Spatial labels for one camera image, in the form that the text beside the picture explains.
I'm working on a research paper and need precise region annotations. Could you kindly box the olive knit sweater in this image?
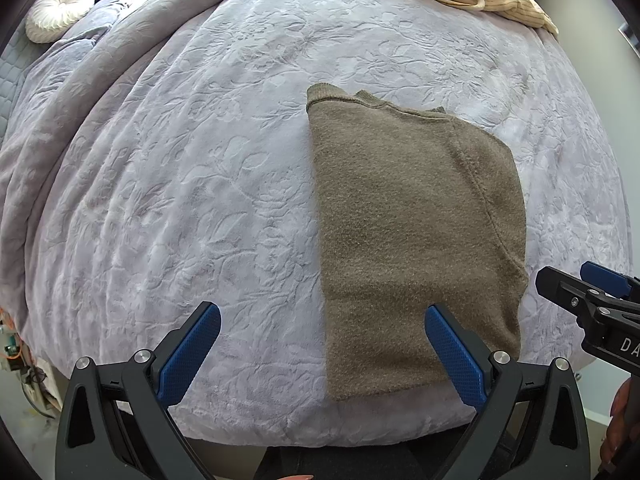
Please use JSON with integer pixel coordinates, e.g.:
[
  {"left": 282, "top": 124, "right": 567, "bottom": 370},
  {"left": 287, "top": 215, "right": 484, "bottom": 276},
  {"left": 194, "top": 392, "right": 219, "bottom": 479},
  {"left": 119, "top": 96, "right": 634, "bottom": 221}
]
[{"left": 306, "top": 82, "right": 531, "bottom": 403}]

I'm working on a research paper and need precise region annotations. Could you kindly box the grey wall device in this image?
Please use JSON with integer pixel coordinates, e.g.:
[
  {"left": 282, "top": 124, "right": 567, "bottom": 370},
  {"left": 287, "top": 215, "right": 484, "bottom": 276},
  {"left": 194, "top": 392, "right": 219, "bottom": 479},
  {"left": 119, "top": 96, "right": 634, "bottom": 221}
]
[{"left": 617, "top": 22, "right": 640, "bottom": 56}]

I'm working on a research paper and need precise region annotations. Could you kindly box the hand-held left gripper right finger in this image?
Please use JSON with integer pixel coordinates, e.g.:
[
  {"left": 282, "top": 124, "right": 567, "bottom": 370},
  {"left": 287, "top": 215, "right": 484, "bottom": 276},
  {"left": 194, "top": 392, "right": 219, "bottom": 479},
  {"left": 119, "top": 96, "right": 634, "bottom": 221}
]
[{"left": 424, "top": 303, "right": 591, "bottom": 480}]

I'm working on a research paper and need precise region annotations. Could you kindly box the person's right hand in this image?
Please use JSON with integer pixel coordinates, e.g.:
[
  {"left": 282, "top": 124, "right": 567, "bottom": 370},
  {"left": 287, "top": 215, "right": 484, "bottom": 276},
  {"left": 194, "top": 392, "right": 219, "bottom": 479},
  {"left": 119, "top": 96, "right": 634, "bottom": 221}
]
[{"left": 600, "top": 379, "right": 640, "bottom": 466}]

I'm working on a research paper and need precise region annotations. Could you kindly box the lavender embossed blanket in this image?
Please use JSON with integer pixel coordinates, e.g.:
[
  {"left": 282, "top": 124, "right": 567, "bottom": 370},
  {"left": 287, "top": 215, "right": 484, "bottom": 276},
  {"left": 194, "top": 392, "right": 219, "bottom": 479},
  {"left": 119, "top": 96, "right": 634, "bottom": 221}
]
[{"left": 0, "top": 0, "right": 631, "bottom": 448}]

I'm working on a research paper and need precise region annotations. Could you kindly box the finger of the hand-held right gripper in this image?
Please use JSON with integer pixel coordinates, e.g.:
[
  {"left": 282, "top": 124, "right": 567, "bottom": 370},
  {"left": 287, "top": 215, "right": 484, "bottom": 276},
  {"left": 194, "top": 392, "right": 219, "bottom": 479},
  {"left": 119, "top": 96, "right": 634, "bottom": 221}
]
[
  {"left": 535, "top": 266, "right": 606, "bottom": 331},
  {"left": 580, "top": 261, "right": 640, "bottom": 306}
]

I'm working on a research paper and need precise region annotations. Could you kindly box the grey plush duvet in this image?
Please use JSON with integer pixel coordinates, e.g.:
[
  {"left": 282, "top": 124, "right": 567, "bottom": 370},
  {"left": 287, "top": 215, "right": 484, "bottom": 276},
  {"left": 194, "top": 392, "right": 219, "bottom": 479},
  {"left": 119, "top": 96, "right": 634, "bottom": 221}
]
[{"left": 0, "top": 0, "right": 281, "bottom": 261}]

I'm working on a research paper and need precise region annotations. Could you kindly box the round white pillow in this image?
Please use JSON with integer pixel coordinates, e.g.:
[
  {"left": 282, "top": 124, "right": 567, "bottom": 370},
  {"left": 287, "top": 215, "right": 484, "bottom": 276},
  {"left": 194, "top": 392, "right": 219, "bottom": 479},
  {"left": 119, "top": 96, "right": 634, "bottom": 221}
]
[{"left": 25, "top": 0, "right": 96, "bottom": 43}]

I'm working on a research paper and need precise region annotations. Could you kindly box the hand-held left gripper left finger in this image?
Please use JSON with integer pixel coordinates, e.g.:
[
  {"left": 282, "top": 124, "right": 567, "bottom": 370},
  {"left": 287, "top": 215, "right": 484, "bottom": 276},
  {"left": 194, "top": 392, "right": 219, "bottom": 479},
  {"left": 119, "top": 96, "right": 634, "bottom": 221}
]
[{"left": 55, "top": 301, "right": 222, "bottom": 480}]

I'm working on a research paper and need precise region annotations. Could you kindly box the grey quilted headboard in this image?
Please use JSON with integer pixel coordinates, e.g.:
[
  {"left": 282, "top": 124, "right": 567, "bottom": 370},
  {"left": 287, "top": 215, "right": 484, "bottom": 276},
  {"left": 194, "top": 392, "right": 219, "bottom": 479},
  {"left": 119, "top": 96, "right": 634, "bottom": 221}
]
[{"left": 0, "top": 25, "right": 51, "bottom": 131}]

